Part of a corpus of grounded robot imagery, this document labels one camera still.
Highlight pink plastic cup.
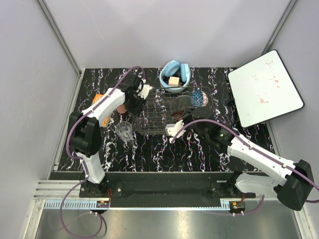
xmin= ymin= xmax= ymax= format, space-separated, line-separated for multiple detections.
xmin=116 ymin=105 xmax=127 ymax=114

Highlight blue patterned bowl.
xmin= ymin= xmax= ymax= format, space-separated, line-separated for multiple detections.
xmin=191 ymin=89 xmax=208 ymax=107

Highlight clear glass plate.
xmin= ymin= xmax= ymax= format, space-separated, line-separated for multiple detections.
xmin=169 ymin=95 xmax=192 ymax=112

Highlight red floral plate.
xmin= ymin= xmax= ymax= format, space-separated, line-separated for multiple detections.
xmin=171 ymin=109 xmax=185 ymax=119

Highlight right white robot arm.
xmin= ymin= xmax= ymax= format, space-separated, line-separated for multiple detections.
xmin=182 ymin=107 xmax=319 ymax=211

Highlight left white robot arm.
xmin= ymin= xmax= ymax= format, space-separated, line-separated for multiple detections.
xmin=66 ymin=73 xmax=153 ymax=197

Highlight clear drinking glass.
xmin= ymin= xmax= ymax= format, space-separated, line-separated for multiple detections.
xmin=115 ymin=121 xmax=133 ymax=142

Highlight orange treehouse book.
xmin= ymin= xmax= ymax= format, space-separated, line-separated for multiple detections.
xmin=92 ymin=94 xmax=112 ymax=127

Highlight light blue bowl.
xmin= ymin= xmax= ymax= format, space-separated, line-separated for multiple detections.
xmin=159 ymin=70 xmax=190 ymax=93

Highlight beige cube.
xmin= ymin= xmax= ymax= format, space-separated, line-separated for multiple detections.
xmin=168 ymin=76 xmax=179 ymax=87

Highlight light blue headphones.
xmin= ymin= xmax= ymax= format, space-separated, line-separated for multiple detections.
xmin=162 ymin=60 xmax=191 ymax=83

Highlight white whiteboard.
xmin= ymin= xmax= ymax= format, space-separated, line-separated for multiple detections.
xmin=228 ymin=50 xmax=305 ymax=127

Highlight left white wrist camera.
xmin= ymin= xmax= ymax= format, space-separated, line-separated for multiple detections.
xmin=138 ymin=84 xmax=153 ymax=100

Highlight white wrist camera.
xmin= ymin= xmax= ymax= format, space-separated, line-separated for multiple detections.
xmin=138 ymin=84 xmax=153 ymax=100
xmin=165 ymin=120 xmax=186 ymax=138

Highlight wire dish rack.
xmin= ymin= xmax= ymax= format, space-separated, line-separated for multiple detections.
xmin=135 ymin=87 xmax=211 ymax=135

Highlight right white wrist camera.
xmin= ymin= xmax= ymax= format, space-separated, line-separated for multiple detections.
xmin=165 ymin=120 xmax=186 ymax=138

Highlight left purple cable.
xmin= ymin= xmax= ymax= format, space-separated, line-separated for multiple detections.
xmin=59 ymin=66 xmax=148 ymax=237

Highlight purple cable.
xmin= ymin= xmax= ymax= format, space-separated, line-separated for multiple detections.
xmin=59 ymin=66 xmax=148 ymax=237
xmin=169 ymin=119 xmax=319 ymax=216

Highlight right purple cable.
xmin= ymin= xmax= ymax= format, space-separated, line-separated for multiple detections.
xmin=169 ymin=119 xmax=319 ymax=216

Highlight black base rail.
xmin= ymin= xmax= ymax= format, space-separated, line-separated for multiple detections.
xmin=49 ymin=171 xmax=256 ymax=209

